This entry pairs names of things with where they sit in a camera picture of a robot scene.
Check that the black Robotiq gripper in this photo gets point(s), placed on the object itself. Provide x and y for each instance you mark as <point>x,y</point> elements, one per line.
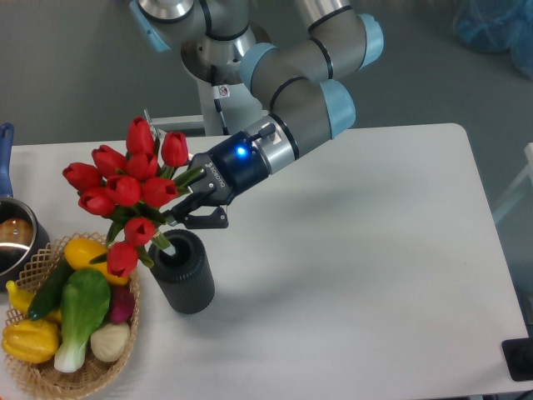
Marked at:
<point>231,167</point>

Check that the red tulip bouquet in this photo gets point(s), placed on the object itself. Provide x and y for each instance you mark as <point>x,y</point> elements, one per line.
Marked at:
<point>130,189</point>

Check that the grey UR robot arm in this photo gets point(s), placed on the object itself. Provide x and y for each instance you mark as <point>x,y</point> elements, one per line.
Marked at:
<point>276,151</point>

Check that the dark grey ribbed vase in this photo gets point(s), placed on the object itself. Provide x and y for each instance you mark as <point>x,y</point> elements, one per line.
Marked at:
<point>185,278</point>

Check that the purple red radish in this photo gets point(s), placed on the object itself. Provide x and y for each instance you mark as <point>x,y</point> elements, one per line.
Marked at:
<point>121,306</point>

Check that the yellow squash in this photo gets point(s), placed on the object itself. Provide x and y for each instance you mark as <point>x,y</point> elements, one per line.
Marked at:
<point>80,251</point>

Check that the green bok choy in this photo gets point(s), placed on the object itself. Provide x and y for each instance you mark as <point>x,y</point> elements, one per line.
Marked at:
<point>85,302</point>

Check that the white garlic bulb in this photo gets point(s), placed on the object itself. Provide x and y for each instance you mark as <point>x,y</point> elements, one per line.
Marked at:
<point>109,342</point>

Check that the dark green cucumber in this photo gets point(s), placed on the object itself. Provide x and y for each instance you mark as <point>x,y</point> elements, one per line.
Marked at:
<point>48,297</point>

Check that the small yellow gourd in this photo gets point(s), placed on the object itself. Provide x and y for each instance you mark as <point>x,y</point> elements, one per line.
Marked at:
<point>22,299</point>

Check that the yellow bell pepper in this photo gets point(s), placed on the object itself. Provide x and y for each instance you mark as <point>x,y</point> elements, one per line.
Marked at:
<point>31,341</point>

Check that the woven wicker basket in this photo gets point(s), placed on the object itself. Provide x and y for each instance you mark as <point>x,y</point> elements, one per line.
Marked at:
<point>43,381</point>

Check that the black device at table edge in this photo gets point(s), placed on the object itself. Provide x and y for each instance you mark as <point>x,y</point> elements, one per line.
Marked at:
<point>518,356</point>

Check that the blue plastic bag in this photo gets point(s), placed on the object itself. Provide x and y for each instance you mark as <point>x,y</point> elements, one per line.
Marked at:
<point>497,27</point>

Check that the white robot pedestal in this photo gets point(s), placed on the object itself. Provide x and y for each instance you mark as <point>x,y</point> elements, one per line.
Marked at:
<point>244,81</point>

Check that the blue handled saucepan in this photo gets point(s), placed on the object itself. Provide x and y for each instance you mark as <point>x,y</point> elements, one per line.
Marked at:
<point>22,235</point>

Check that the white frame at right edge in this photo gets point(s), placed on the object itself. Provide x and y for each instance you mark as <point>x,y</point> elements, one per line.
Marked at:
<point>516,190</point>

